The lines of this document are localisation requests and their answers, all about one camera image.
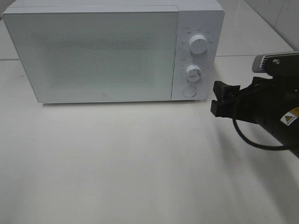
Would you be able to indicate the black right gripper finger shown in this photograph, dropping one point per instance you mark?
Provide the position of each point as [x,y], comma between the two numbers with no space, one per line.
[222,109]
[224,92]

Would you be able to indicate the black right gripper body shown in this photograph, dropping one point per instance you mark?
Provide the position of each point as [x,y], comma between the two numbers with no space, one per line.
[260,102]

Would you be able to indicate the round white door release button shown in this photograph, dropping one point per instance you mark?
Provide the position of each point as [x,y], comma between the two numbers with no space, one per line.
[189,91]

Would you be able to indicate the white microwave knob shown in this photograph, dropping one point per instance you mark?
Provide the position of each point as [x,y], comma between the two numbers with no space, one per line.
[193,73]
[198,44]

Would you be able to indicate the white microwave door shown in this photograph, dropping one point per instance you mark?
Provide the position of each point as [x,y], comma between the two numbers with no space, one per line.
[96,53]

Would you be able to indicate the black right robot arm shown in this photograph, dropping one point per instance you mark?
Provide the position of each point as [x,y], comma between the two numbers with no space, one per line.
[285,128]

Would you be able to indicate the white adjacent table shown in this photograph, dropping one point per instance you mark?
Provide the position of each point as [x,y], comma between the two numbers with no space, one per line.
[245,33]

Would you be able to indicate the white microwave oven body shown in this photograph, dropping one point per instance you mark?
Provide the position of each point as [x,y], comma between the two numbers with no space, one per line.
[194,17]

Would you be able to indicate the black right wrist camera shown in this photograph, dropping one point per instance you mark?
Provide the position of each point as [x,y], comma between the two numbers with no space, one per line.
[281,64]

